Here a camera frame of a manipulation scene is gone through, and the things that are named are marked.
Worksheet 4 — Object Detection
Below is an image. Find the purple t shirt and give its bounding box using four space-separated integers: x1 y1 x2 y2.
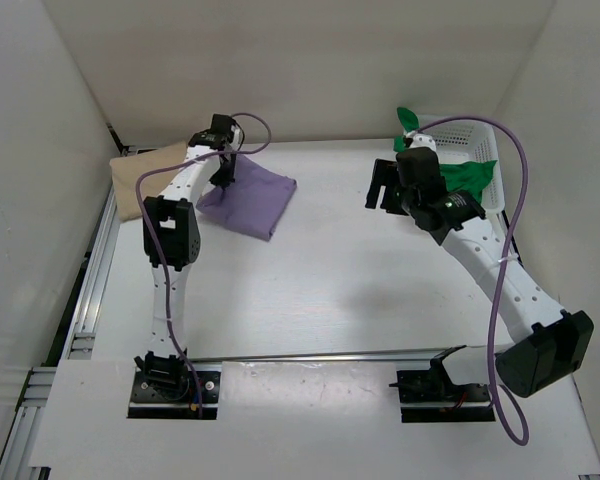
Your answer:
196 155 297 241

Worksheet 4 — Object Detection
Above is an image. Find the green t shirt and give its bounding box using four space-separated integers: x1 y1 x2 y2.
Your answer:
392 106 499 201

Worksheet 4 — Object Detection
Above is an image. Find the beige t shirt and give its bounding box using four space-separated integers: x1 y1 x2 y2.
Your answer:
109 141 187 222

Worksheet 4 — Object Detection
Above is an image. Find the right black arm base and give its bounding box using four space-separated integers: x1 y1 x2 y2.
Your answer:
390 369 495 424

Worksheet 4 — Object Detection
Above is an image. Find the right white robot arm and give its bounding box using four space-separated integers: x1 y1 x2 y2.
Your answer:
365 147 594 398

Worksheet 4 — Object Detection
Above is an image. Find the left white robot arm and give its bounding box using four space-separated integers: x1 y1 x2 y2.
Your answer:
135 114 242 387

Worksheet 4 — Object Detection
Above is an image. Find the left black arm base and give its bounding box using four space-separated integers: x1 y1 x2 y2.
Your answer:
127 367 222 421

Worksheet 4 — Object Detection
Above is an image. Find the white plastic basket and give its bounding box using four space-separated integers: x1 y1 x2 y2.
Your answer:
423 120 505 215

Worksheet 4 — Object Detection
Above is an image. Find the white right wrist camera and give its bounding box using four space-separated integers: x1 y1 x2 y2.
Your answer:
402 131 437 152

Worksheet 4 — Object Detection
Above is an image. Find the front aluminium table rail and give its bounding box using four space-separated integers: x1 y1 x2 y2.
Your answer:
188 345 487 365

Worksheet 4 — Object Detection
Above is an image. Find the aluminium frame rail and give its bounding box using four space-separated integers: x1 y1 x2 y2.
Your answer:
0 147 123 458

